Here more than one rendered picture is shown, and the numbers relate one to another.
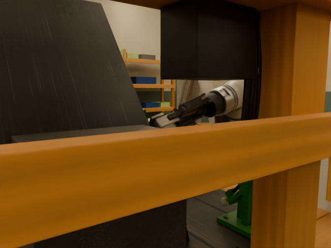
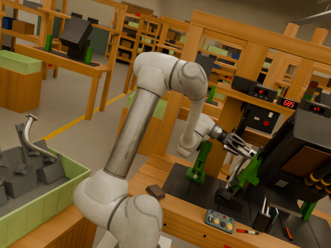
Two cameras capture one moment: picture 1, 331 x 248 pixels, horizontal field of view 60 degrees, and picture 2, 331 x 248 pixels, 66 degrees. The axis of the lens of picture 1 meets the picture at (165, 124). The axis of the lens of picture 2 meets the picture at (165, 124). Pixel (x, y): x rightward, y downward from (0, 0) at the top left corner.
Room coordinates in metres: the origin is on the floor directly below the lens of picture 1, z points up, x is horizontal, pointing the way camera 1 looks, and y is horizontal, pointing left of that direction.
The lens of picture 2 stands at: (2.22, 0.65, 1.76)
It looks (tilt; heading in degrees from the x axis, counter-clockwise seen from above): 19 degrees down; 225
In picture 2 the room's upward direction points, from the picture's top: 17 degrees clockwise
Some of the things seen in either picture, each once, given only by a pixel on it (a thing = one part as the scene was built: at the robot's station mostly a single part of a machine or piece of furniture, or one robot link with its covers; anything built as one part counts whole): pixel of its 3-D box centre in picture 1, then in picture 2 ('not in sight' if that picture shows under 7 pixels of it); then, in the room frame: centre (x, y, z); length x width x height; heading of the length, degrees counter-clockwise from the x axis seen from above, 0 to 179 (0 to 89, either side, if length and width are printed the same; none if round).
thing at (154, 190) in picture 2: not in sight; (155, 191); (1.29, -0.19, 0.91); 0.10 x 0.08 x 0.03; 86
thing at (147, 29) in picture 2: not in sight; (145, 42); (-4.42, -8.44, 1.11); 3.01 x 0.54 x 2.23; 130
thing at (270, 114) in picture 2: (207, 44); (261, 117); (0.64, -0.09, 1.42); 0.17 x 0.12 x 0.15; 126
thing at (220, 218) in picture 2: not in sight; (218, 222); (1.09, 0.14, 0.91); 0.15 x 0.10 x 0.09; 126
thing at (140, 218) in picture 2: not in sight; (140, 222); (1.62, 0.08, 1.05); 0.18 x 0.16 x 0.22; 116
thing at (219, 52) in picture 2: not in sight; (197, 63); (-4.15, -5.06, 1.12); 3.01 x 0.54 x 2.24; 130
